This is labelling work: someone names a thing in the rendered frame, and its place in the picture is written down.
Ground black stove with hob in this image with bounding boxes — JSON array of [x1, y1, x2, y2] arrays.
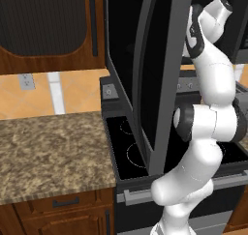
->
[[99, 69, 248, 235]]

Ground wooden glass-panel cupboard door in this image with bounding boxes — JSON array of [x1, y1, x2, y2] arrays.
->
[[0, 0, 107, 76]]

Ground grey oven door handle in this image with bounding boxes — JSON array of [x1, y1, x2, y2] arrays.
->
[[123, 171, 248, 207]]

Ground grey wall socket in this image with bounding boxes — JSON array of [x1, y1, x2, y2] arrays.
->
[[17, 73, 37, 91]]

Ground black drawer handle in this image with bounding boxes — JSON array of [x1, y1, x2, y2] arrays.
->
[[51, 196, 81, 209]]

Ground dark grey microwave door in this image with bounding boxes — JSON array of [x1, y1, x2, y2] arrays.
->
[[105, 0, 195, 177]]

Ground wooden base cupboard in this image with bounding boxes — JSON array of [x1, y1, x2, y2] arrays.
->
[[224, 185, 248, 234]]

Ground black microwave oven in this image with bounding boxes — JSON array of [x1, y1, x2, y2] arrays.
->
[[180, 0, 248, 66]]

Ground black base cupboard handle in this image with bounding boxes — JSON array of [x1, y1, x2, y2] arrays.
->
[[104, 209, 111, 235]]

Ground wooden drawer front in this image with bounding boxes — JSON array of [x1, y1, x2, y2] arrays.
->
[[12, 188, 116, 218]]

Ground black cupboard door handle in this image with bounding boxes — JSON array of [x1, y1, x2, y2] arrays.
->
[[88, 0, 99, 58]]

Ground wooden base cupboard door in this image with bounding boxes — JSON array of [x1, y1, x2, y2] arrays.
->
[[18, 205, 114, 235]]

